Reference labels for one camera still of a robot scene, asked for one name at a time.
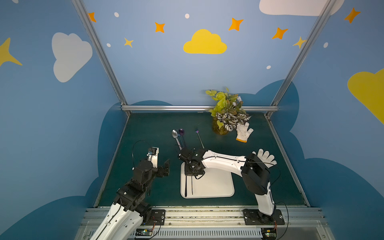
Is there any white glove yellow cuff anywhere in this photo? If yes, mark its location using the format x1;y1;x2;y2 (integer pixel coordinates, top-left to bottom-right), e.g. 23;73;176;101
252;149;277;168
236;122;254;143

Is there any white rectangular tray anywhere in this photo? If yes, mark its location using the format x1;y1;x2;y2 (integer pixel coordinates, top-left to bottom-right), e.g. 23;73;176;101
180;163;235;199

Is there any blue fork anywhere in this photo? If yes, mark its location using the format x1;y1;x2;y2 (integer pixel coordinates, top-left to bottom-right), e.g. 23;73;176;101
178;134;186;148

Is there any left green circuit board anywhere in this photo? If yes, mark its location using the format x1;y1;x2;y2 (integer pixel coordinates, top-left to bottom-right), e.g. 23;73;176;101
135;229;153;238

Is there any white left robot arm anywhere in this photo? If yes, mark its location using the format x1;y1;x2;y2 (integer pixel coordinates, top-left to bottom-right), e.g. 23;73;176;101
91;159;170;240

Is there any pink handled silver spoon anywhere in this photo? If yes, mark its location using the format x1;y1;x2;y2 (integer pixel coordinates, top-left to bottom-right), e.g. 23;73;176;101
172;130;183;150

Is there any green circuit board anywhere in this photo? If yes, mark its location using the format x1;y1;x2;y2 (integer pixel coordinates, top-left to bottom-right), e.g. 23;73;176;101
261;228;277;240
135;229;153;238

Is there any aluminium right frame post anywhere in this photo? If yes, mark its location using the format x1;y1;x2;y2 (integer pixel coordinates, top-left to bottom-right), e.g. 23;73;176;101
271;0;337;112

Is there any white glove yellow cuff near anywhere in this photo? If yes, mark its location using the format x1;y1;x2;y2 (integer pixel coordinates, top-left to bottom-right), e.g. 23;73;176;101
252;149;277;168

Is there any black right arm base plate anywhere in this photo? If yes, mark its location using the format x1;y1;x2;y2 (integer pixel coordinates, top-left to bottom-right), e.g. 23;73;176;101
243;209;285;226

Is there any aluminium frame post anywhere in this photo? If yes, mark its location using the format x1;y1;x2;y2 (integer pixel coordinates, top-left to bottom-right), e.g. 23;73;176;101
72;0;131;118
271;0;337;112

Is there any glass vase with leafy plant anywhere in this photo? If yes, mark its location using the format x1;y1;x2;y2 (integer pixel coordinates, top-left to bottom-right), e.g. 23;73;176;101
205;88;251;135

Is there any dark purple spoon on table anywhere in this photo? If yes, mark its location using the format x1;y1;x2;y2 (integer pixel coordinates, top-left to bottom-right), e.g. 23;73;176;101
179;129;187;148

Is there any white glove yellow cuff far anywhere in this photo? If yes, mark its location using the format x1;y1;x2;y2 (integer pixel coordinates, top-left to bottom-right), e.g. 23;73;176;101
236;122;254;143

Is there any right green circuit board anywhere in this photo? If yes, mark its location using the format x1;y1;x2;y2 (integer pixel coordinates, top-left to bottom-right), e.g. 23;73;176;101
261;228;277;240

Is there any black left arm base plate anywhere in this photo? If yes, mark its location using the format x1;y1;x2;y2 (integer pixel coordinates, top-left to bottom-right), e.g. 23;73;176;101
142;209;166;226

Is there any aluminium left frame post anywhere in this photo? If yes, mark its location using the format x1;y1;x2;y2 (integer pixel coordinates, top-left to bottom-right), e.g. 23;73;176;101
72;0;131;118

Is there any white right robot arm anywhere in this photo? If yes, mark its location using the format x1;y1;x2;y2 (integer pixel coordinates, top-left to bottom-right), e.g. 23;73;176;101
178;148;277;217

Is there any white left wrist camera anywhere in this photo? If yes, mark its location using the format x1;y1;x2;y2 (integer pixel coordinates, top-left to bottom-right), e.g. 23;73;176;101
147;147;160;168

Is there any aluminium back frame rail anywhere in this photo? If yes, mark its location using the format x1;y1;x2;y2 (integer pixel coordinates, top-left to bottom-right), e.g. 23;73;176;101
122;105;279;112

